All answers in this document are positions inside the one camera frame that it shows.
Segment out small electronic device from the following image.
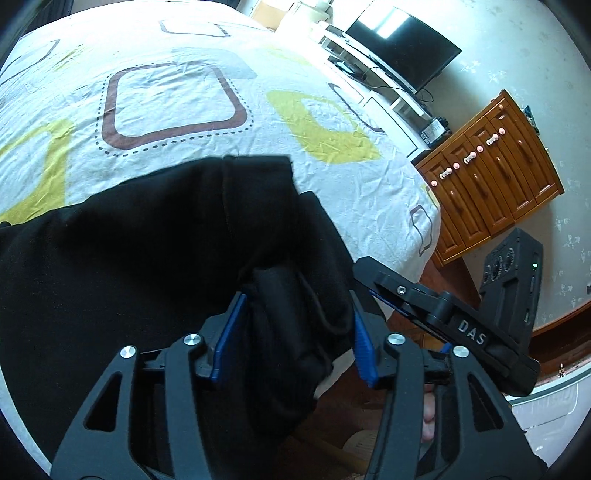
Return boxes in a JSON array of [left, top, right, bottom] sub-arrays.
[[418, 117, 451, 148]]

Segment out beige slipper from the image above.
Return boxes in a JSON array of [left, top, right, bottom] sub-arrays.
[[342, 429, 380, 476]]

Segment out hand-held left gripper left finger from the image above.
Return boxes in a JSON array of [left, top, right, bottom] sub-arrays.
[[50, 291, 250, 480]]

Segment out person's right hand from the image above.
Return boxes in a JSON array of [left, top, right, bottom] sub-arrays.
[[421, 390, 438, 445]]

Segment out white television stand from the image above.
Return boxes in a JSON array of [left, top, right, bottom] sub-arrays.
[[314, 21, 435, 158]]

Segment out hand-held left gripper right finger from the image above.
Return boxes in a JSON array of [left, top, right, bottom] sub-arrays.
[[350, 290, 532, 480]]

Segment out wooden drawer cabinet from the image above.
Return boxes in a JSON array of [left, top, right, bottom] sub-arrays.
[[411, 89, 566, 266]]

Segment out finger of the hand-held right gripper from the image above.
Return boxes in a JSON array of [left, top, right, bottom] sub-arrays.
[[353, 256, 457, 328]]

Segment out bed with patterned sheet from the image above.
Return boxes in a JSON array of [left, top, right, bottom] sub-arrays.
[[0, 0, 444, 476]]

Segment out black pants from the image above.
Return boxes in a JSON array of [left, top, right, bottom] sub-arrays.
[[0, 154, 386, 467]]

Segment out black flat television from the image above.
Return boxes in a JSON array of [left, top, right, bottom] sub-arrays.
[[345, 0, 462, 93]]

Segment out white dressing table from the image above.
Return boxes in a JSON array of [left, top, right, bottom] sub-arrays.
[[249, 0, 333, 33]]

